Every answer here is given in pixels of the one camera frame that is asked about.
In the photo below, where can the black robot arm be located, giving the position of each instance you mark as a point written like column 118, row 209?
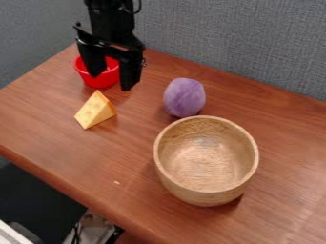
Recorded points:
column 110, row 4

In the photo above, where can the red plastic cup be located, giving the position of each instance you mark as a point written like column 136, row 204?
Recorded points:
column 107, row 79

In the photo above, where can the grey metal table frame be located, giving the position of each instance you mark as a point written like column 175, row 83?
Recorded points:
column 94, row 230

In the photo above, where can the purple ball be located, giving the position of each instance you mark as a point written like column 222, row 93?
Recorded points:
column 185, row 97

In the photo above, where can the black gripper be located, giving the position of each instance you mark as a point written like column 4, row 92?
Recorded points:
column 107, row 36

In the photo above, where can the brown wooden bowl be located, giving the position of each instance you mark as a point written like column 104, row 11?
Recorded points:
column 206, row 158

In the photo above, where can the yellow cheese wedge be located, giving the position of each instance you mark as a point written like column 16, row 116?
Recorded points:
column 95, row 111

